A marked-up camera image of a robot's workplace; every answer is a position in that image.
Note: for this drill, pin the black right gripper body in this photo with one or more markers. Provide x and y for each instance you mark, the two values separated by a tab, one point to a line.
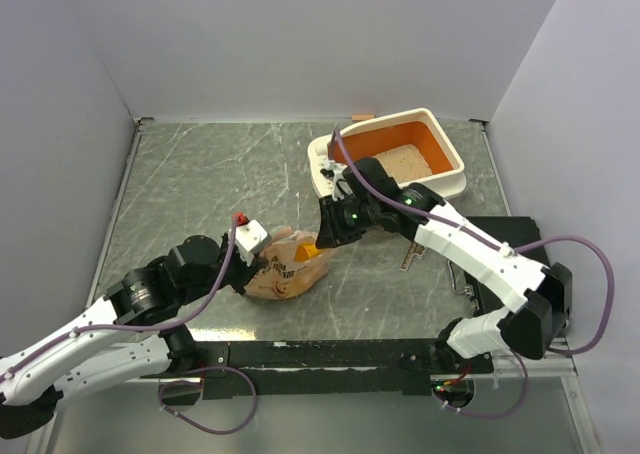
354	217

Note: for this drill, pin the beige cat litter pile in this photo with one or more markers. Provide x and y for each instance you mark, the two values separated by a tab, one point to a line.
404	163

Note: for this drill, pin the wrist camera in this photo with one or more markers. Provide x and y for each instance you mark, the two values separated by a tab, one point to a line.
334	183
250	237

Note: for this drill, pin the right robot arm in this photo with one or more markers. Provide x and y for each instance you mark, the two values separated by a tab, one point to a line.
535	298

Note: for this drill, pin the yellow litter scoop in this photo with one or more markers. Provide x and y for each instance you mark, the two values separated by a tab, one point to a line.
305	252

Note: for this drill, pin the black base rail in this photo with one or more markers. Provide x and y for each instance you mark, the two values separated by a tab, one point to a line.
408	366

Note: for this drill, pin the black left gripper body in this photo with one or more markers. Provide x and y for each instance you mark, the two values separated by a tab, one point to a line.
238	271

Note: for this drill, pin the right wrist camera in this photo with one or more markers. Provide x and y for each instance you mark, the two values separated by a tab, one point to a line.
334	183

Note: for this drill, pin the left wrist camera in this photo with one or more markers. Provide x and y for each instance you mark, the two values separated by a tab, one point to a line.
250	237

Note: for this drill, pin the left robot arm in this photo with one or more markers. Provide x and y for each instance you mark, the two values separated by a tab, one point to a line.
133	330

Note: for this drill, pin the black case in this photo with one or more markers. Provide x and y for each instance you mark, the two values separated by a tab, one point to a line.
506	273

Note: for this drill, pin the orange tape piece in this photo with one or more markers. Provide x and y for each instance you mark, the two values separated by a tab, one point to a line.
362	117

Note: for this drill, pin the white orange litter box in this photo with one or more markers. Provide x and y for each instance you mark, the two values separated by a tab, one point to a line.
417	127

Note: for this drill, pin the pink cat litter bag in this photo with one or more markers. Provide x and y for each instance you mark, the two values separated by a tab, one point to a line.
285	276

